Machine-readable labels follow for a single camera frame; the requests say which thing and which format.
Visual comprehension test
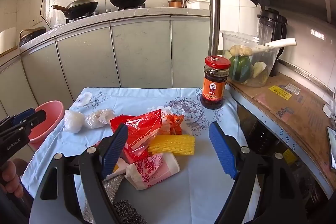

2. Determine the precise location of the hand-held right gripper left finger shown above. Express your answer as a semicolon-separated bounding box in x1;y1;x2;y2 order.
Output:
30;123;129;224

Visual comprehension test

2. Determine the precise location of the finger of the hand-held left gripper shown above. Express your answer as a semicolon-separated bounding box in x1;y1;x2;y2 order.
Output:
4;110;47;133
0;108;36;127

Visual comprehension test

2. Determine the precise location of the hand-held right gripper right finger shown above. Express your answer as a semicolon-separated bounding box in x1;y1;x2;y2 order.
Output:
209;122;306;224

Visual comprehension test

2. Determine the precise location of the pink plastic bucket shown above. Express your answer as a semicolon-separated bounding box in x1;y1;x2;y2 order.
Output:
28;101;65;151

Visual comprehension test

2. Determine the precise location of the pink floral paper wrapper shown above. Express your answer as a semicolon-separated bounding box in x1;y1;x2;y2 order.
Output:
125;153;181;191

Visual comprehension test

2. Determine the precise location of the orange and white plastic bag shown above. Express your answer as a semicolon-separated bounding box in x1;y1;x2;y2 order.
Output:
157;106;193;136

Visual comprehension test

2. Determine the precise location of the person's left hand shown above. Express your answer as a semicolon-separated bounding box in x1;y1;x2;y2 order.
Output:
0;161;24;198

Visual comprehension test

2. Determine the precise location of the white crumpled tissue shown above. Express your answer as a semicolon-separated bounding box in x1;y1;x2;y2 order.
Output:
113;158;130;178

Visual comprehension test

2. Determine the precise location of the red plastic bag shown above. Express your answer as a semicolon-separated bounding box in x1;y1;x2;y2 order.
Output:
109;109;163;164

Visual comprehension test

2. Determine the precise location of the crumpled clear plastic bag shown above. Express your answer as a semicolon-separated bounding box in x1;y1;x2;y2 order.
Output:
84;109;116;129
64;110;86;133

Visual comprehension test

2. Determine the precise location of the grey mesh cloth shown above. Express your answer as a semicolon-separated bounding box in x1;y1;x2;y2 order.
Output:
102;174;127;207

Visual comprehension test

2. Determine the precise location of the blue floral tablecloth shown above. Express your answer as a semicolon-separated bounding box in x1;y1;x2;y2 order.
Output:
21;86;263;224

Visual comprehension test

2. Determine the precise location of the yellow foam net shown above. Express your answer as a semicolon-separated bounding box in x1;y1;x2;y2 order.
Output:
148;134;196;156

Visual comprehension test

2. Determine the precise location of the steel wool scrubber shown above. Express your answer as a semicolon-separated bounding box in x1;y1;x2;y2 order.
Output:
113;200;146;224

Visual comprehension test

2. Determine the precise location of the chili sauce jar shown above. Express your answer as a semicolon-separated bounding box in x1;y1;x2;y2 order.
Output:
200;55;231;110

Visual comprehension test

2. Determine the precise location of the white rice cooker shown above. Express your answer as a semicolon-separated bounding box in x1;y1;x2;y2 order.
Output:
0;27;17;54

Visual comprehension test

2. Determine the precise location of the brown cardboard sheet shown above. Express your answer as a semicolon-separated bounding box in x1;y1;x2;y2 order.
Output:
228;73;336;188

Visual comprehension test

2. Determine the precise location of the green bell pepper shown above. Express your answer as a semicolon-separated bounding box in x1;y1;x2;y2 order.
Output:
228;55;252;83

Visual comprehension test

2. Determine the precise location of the cabbage piece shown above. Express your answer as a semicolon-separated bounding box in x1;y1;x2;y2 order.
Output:
251;61;271;83

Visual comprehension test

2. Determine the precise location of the grey kitchen cabinet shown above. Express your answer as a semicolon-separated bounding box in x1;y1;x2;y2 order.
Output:
0;7;218;114

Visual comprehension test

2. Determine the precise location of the potato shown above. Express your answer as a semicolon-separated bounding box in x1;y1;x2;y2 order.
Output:
230;45;253;56

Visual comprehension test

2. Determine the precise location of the clear plastic splash guard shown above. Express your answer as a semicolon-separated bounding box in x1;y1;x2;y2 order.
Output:
46;0;67;29

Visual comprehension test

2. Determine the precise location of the gas stove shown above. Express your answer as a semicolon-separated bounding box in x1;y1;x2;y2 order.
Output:
66;3;146;24

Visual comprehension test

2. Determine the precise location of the clear plastic bowl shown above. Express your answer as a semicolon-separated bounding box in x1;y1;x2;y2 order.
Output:
220;30;281;87

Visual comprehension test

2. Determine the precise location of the dark wok lid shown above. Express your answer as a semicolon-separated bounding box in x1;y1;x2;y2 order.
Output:
66;0;97;9

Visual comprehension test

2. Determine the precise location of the black blender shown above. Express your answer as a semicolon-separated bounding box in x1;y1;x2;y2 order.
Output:
257;8;288;77

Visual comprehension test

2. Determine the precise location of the metal shelf rack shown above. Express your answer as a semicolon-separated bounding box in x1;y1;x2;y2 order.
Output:
207;0;336;198

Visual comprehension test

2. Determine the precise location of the white plastic container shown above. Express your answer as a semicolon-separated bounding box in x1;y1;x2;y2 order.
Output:
186;0;210;10

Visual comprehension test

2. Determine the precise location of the black power cord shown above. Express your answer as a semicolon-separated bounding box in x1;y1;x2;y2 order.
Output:
40;0;47;28

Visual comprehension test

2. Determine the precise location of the black wok with dark handle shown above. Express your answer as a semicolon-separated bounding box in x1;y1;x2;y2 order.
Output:
51;2;99;19

